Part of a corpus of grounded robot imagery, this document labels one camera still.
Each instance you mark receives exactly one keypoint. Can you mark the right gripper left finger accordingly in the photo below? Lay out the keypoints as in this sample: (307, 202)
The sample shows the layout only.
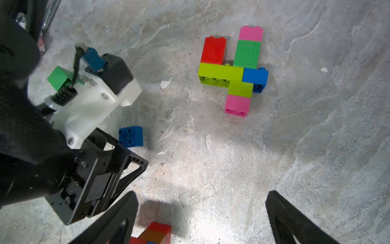
(115, 226)

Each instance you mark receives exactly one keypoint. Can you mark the black case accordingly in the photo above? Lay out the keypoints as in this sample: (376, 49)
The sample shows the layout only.
(51, 9)

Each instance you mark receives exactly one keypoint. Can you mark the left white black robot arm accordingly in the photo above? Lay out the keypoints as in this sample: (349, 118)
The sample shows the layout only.
(56, 150)

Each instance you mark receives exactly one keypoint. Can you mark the blue lego brick front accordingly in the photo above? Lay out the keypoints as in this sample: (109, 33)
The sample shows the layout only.
(258, 77)

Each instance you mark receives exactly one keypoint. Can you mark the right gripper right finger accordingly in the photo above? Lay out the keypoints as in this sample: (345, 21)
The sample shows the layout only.
(290, 226)

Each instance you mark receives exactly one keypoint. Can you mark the orange lego brick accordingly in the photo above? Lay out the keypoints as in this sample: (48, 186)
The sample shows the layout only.
(157, 233)

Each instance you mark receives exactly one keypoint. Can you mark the green lego brick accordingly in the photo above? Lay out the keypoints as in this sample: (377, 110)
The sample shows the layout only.
(247, 54)
(60, 77)

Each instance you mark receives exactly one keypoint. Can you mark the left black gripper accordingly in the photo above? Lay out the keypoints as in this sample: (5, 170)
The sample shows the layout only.
(101, 171)

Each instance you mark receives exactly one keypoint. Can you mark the pink small toy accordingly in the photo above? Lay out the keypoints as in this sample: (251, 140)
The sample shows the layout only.
(41, 46)

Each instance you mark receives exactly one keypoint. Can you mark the blue lego brick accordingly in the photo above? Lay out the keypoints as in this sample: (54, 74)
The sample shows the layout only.
(131, 136)
(258, 77)

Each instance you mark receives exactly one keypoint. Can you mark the lime small lego brick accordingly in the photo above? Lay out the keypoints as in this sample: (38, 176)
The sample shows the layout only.
(240, 88)

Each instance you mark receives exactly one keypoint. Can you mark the red square lego brick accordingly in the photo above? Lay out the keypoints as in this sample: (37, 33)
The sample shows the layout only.
(213, 50)

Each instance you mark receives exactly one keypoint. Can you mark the red long lego brick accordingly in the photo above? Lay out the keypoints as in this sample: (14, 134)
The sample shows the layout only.
(135, 240)

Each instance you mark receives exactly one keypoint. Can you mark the lime long lego brick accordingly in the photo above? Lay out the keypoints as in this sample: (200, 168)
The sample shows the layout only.
(219, 75)

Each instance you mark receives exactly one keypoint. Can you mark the pink lego brick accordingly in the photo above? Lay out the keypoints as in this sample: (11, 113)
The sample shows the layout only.
(237, 105)

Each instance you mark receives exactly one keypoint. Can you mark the magenta lego brick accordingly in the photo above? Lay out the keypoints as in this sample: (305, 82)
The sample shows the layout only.
(248, 33)

